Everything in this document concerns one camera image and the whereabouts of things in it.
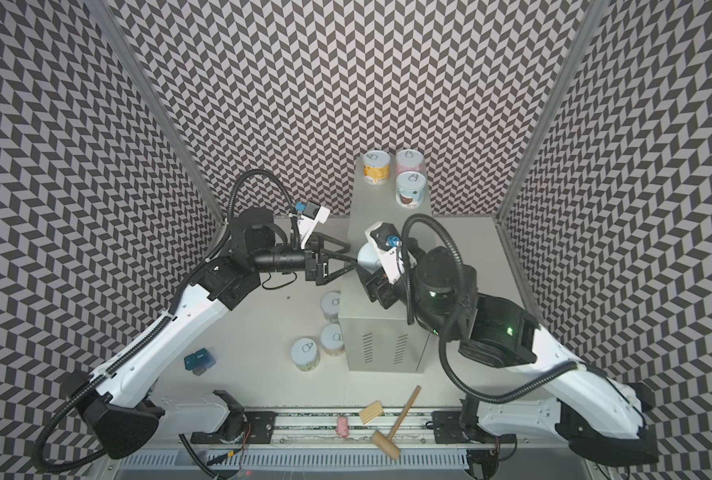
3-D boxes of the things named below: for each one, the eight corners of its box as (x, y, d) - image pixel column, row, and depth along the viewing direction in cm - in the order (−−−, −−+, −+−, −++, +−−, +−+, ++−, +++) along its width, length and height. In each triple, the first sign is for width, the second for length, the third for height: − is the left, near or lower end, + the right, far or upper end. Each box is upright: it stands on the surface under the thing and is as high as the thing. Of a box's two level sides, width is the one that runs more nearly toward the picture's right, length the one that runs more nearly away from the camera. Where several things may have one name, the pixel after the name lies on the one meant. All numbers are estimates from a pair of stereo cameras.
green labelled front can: (291, 371, 84) (287, 365, 79) (296, 345, 88) (292, 338, 84) (318, 371, 84) (315, 365, 79) (320, 345, 88) (318, 338, 84)
